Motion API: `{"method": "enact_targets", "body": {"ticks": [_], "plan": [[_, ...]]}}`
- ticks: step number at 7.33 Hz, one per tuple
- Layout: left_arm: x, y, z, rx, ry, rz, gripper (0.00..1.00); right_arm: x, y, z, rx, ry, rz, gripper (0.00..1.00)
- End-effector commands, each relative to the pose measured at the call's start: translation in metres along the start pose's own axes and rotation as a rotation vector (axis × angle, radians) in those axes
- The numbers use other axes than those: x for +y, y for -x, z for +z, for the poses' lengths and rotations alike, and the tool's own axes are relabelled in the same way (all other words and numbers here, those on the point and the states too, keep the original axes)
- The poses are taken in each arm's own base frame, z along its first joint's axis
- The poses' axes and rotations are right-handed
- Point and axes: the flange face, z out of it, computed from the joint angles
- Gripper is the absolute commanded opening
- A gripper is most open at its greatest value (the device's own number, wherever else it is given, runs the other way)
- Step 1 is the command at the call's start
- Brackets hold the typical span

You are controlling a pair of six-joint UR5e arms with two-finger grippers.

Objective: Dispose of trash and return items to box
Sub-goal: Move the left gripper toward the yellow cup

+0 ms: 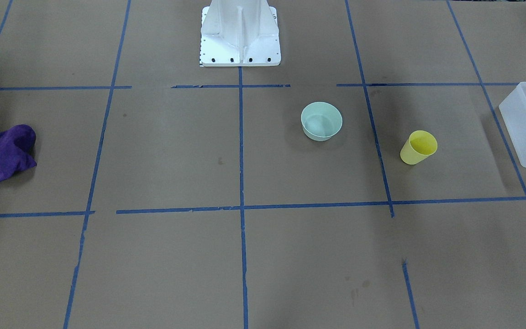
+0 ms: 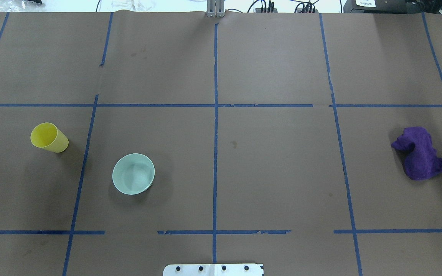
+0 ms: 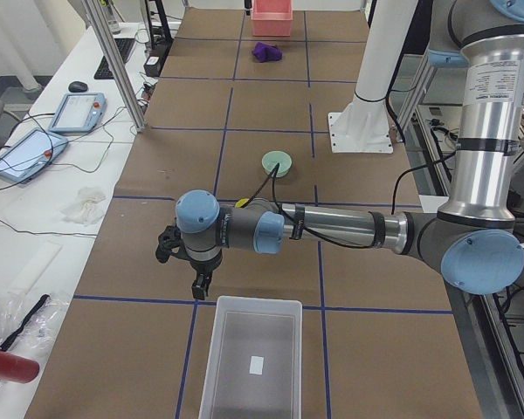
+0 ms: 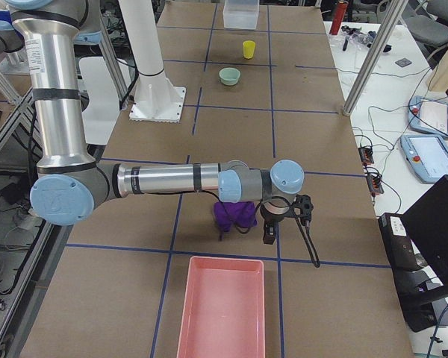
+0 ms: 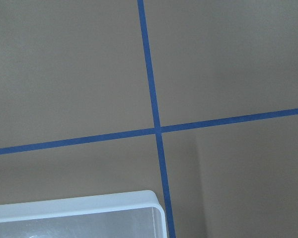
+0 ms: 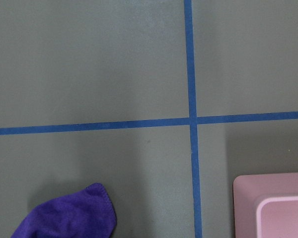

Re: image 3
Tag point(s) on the mint green bowl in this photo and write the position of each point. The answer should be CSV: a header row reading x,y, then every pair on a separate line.
x,y
277,158

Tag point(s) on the white foam strip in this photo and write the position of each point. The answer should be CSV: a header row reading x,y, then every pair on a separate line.
x,y
35,268

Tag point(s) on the purple cloth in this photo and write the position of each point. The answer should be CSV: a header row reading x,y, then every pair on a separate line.
x,y
263,52

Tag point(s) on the crumpled white tissue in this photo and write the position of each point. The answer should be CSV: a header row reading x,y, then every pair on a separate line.
x,y
86,208

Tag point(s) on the clear plastic bin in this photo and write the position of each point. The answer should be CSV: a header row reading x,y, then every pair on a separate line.
x,y
255,360

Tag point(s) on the yellow ball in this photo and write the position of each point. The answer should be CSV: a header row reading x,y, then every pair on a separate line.
x,y
242,202

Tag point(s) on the clear plastic bag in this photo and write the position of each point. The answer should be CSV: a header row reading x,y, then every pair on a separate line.
x,y
28,327

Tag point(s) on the teach pendant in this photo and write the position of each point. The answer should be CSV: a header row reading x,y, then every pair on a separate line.
x,y
78,113
29,156

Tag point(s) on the black power adapter box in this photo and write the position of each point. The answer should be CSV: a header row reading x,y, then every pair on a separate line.
x,y
152,67

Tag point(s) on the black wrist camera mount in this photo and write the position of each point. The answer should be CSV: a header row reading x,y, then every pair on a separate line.
x,y
169,245

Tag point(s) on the far teach pendant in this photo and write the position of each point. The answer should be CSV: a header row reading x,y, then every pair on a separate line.
x,y
78,113

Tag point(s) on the pink plastic bin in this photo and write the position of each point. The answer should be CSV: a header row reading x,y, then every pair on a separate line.
x,y
272,18

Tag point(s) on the aluminium frame post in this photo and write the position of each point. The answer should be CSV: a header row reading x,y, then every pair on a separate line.
x,y
98,21

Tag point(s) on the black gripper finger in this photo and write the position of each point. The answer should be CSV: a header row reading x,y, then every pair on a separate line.
x,y
200,286

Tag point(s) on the near teach pendant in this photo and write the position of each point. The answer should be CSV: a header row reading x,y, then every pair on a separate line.
x,y
29,156

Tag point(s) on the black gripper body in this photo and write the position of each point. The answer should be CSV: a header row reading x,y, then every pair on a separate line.
x,y
203,266

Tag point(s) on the white camera post with base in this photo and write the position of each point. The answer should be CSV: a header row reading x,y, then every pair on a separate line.
x,y
363,127

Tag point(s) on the black computer mouse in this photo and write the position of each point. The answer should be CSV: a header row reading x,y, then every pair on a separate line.
x,y
78,87

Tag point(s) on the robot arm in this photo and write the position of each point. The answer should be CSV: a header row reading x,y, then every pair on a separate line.
x,y
469,241

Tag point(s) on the red cylinder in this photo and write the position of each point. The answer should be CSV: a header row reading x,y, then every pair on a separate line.
x,y
17,369

